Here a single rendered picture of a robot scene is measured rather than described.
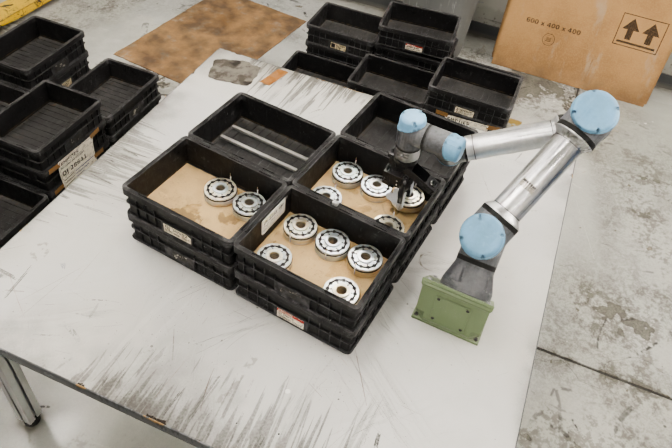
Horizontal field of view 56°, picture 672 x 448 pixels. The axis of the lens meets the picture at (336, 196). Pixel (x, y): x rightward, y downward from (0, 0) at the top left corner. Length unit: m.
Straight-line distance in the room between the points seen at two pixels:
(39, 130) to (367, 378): 1.79
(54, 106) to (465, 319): 2.02
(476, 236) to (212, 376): 0.79
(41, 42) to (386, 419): 2.54
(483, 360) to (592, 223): 1.74
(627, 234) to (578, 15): 1.53
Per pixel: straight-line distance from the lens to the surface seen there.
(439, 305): 1.87
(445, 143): 1.75
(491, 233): 1.68
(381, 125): 2.37
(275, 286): 1.79
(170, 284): 1.99
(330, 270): 1.85
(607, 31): 4.44
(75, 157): 2.86
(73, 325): 1.96
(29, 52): 3.47
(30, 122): 3.01
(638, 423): 2.90
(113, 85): 3.34
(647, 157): 4.14
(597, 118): 1.73
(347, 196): 2.06
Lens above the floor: 2.26
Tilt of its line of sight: 44 degrees down
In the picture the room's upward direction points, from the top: 7 degrees clockwise
